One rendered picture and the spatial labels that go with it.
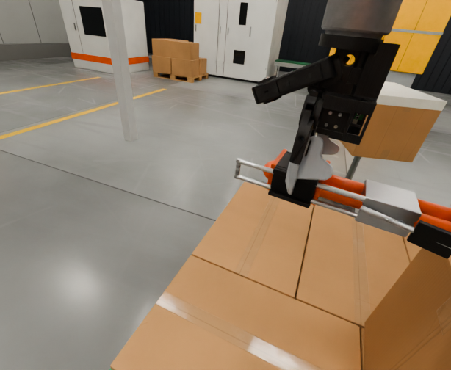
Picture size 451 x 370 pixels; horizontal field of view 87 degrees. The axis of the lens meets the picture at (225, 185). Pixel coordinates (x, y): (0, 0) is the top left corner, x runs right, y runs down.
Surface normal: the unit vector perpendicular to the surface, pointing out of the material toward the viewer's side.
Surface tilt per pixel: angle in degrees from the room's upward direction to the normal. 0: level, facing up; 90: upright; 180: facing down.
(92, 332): 0
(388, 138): 90
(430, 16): 90
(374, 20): 91
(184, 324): 0
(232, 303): 0
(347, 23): 91
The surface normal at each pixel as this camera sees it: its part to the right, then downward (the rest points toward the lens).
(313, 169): -0.40, 0.16
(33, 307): 0.08, -0.83
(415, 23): -0.36, 0.49
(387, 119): -0.09, 0.54
